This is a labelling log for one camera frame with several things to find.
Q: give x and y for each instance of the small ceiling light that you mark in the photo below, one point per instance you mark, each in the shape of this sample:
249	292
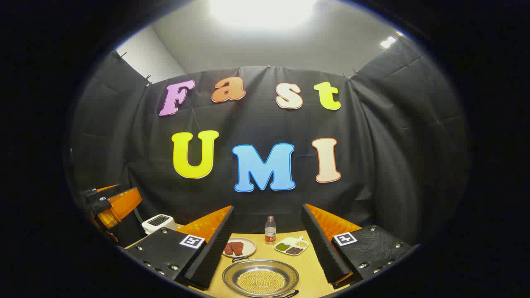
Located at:
388	42

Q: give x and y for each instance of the heap of green mung beans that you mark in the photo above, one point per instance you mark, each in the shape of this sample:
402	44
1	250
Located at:
283	247

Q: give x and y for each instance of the red meat piece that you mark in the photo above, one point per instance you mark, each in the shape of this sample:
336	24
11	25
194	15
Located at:
228	249
238	247

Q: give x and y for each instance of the pile of soybeans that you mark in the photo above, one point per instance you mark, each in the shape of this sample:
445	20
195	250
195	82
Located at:
261	282

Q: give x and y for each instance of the white toaster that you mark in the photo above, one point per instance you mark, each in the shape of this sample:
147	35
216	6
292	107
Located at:
154	227

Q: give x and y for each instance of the round white plate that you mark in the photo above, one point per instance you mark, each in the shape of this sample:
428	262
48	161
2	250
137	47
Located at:
248	248

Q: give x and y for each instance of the white divided dish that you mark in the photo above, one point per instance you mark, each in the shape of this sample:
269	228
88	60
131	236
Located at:
290	242

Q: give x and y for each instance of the heap of dark red beans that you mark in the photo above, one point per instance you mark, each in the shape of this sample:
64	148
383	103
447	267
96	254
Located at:
294	250

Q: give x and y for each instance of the clear plastic water bottle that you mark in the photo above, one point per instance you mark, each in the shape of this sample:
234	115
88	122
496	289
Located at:
270	231

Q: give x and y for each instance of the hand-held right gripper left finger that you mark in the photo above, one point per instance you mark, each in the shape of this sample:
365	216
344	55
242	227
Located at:
209	260

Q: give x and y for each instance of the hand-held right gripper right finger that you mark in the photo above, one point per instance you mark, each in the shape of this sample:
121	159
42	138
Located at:
327	256

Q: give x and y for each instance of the large ceiling light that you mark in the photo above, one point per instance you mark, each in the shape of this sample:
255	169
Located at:
261	12

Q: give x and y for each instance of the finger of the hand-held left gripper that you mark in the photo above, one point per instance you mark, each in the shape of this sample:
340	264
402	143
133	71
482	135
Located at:
108	188
122	205

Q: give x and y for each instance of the stainless steel pot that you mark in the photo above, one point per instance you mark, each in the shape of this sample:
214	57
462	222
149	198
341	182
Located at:
232	277

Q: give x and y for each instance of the small heap of yellow beans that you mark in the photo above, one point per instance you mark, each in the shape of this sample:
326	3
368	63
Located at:
302	243

